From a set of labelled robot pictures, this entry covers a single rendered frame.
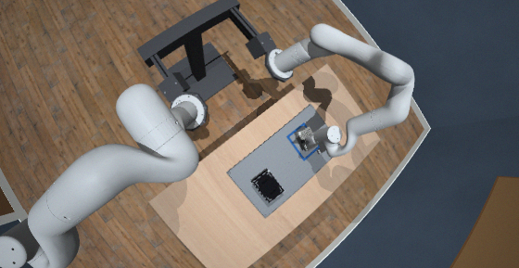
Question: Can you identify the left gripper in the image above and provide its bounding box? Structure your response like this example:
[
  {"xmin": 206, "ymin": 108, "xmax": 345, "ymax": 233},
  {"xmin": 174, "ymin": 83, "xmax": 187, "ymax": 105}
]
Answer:
[{"xmin": 301, "ymin": 131, "xmax": 317, "ymax": 146}]

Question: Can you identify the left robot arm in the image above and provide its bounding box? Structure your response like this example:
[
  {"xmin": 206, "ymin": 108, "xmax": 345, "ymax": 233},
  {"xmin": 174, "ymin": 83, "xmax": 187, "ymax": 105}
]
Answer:
[{"xmin": 269, "ymin": 23, "xmax": 414, "ymax": 158}]

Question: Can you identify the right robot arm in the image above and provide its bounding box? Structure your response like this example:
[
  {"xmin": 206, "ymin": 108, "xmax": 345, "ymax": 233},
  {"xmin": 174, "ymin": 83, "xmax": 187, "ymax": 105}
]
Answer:
[{"xmin": 0, "ymin": 83, "xmax": 205, "ymax": 268}]

